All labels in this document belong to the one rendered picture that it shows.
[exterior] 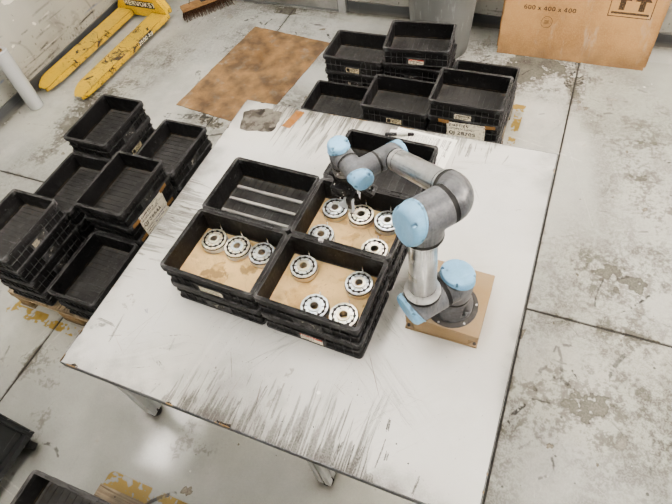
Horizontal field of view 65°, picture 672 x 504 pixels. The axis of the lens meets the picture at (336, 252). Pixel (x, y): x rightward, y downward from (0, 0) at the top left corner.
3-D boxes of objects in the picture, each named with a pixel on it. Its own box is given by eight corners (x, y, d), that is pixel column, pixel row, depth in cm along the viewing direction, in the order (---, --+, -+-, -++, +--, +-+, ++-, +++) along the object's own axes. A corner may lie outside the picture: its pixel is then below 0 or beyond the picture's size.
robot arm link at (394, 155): (491, 172, 135) (392, 129, 175) (457, 191, 133) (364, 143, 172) (497, 210, 142) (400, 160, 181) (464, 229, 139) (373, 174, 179)
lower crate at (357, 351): (391, 294, 205) (390, 277, 195) (362, 362, 190) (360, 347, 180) (298, 266, 217) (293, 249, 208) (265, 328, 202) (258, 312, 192)
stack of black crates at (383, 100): (438, 127, 337) (440, 83, 309) (425, 160, 321) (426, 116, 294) (378, 117, 349) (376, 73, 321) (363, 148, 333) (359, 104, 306)
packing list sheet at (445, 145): (458, 137, 251) (458, 137, 250) (445, 171, 239) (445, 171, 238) (392, 126, 260) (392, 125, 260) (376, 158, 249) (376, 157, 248)
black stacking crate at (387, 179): (437, 167, 226) (439, 147, 217) (415, 218, 211) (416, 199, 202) (352, 148, 238) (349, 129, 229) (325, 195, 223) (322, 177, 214)
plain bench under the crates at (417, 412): (529, 246, 294) (558, 153, 238) (458, 554, 212) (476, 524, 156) (273, 187, 342) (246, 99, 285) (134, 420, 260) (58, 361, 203)
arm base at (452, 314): (474, 288, 192) (478, 274, 183) (470, 326, 184) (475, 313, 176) (432, 282, 194) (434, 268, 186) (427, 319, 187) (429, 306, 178)
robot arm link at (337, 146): (334, 156, 168) (320, 140, 172) (339, 177, 177) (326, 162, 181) (355, 144, 169) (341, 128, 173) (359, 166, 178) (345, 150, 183)
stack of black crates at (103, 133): (133, 148, 357) (103, 93, 321) (171, 156, 349) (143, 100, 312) (98, 190, 337) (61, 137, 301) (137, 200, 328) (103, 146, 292)
